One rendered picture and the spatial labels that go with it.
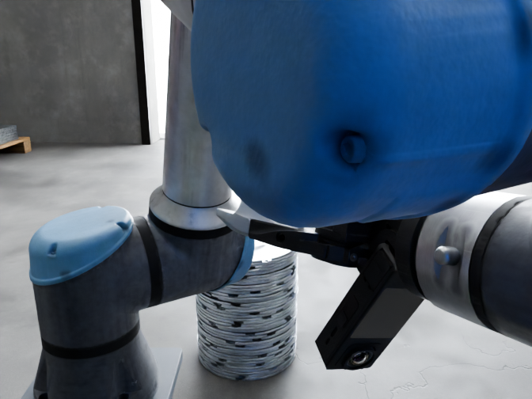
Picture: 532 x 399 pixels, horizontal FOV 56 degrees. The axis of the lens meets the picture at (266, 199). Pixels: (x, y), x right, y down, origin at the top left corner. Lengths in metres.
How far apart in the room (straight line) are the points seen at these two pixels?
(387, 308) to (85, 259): 0.34
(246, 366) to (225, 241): 0.84
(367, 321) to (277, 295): 0.98
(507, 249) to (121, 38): 4.51
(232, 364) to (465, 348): 0.71
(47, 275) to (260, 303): 0.81
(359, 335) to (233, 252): 0.30
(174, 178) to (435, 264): 0.36
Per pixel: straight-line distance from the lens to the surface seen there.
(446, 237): 0.29
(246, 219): 0.40
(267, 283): 1.32
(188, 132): 0.55
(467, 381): 1.55
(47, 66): 4.98
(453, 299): 0.29
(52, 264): 0.58
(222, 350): 1.41
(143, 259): 0.60
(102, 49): 4.75
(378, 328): 0.38
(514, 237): 0.26
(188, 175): 0.57
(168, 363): 0.75
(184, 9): 0.20
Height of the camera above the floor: 0.88
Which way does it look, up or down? 17 degrees down
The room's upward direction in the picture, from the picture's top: straight up
